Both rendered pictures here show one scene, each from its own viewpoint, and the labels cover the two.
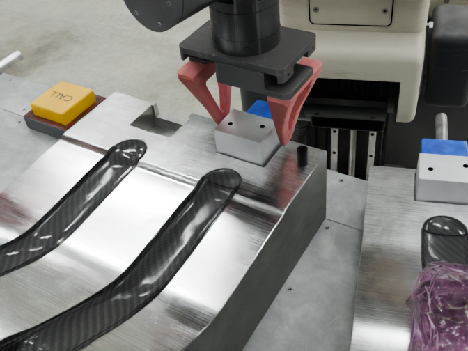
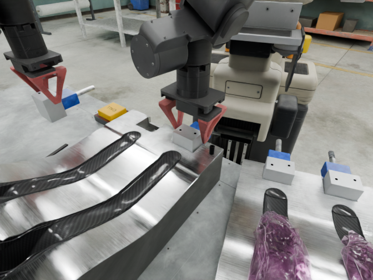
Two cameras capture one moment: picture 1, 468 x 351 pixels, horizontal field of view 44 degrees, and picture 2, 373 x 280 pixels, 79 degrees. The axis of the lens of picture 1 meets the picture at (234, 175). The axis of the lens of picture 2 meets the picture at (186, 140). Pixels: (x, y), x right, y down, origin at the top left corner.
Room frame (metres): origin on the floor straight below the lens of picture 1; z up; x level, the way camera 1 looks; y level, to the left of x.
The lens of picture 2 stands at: (0.07, -0.02, 1.18)
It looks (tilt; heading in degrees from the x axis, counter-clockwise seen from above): 38 degrees down; 1
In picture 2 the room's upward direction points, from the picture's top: straight up
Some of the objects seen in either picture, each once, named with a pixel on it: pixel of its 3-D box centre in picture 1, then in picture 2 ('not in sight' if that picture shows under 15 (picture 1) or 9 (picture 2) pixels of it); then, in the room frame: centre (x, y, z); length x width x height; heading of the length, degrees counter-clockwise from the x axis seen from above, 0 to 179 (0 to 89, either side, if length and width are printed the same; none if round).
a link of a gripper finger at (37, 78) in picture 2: not in sight; (46, 81); (0.50, 0.27, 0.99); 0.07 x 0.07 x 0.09; 54
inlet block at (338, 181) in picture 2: not in sight; (334, 171); (0.38, -0.31, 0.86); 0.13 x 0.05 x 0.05; 161
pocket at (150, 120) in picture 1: (164, 133); (151, 130); (0.49, 0.07, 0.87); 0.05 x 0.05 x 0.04; 54
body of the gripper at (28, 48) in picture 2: not in sight; (27, 43); (0.51, 0.28, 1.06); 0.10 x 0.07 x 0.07; 54
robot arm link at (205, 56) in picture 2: not in sight; (191, 45); (0.43, -0.02, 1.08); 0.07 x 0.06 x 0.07; 135
